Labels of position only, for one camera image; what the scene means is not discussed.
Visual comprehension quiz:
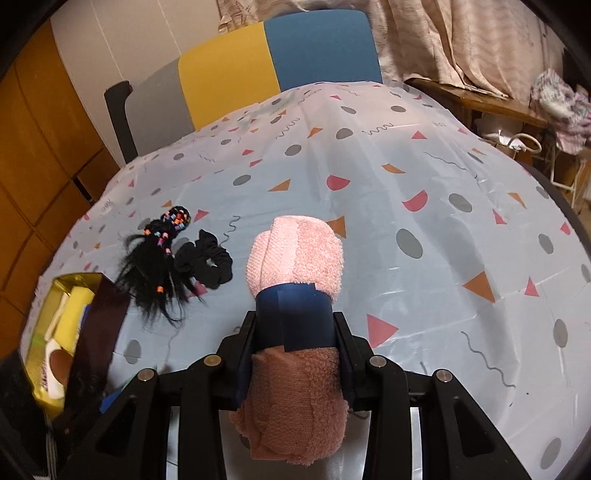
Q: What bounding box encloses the pink towel blue band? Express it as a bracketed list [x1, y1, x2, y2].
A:
[229, 215, 348, 462]

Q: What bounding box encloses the beige curtain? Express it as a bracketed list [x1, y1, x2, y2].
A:
[217, 0, 568, 102]

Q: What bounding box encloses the black scrunchie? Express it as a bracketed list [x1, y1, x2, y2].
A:
[174, 229, 234, 290]

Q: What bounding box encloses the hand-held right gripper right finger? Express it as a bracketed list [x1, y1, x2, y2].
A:
[332, 311, 534, 480]

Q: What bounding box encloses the patterned white tablecloth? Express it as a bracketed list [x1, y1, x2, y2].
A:
[18, 80, 591, 480]

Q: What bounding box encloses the pile of clothes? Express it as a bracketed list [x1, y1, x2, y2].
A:
[530, 68, 591, 153]

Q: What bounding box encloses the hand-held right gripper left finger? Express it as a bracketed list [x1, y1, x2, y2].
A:
[53, 310, 259, 480]

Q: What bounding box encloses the yellow sponge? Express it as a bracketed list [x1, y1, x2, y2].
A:
[44, 286, 95, 354]

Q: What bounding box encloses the grey yellow blue chair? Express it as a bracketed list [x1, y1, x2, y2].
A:
[104, 10, 384, 164]

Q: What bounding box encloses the wooden cabinet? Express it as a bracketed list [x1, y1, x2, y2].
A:
[0, 21, 123, 333]

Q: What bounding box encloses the wooden side table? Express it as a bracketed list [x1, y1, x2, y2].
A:
[406, 78, 550, 139]

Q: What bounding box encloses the white corded appliance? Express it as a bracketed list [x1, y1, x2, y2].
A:
[480, 115, 543, 158]

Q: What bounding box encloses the gold metal tin box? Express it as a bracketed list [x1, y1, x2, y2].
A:
[21, 272, 132, 421]

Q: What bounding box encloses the black beaded hair braid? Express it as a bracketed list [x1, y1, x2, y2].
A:
[113, 208, 206, 328]

